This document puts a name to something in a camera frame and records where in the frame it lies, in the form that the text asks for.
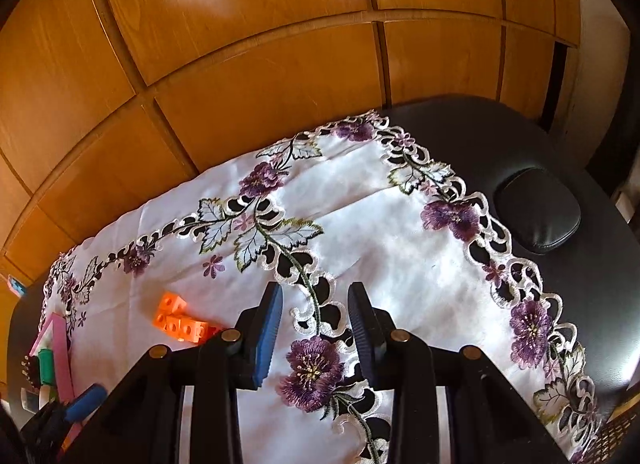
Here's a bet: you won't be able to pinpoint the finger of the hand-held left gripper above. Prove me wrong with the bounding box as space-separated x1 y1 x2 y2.
45 384 107 440

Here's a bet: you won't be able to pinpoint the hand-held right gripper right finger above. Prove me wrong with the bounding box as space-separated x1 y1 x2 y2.
347 281 568 464

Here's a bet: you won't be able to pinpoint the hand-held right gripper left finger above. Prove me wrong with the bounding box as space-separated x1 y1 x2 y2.
62 281 283 464

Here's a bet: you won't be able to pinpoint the pink cardboard box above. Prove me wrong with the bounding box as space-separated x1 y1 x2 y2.
27 316 83 450

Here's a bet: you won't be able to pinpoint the green plastic container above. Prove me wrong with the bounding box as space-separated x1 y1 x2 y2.
37 348 56 386

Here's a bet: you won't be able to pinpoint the white floral embroidered tablecloth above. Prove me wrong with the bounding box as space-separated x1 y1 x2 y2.
39 110 601 464

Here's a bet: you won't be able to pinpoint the orange toy blocks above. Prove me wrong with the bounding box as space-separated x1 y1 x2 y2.
152 291 221 342

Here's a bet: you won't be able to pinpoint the black leather cushion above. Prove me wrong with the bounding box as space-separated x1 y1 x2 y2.
492 167 583 252

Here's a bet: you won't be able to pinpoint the wicker chair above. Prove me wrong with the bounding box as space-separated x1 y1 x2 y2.
592 404 640 464

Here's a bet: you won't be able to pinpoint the wooden wardrobe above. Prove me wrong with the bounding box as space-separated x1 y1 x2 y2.
0 0 583 285

